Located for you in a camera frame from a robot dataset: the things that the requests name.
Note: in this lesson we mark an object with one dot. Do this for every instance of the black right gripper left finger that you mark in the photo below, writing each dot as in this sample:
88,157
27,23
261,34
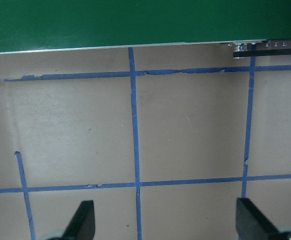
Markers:
82,226

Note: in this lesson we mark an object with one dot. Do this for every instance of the green conveyor belt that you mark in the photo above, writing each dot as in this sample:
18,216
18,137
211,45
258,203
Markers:
48,25

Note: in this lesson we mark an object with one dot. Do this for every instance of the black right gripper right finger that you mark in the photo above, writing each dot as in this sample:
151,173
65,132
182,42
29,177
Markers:
251,223

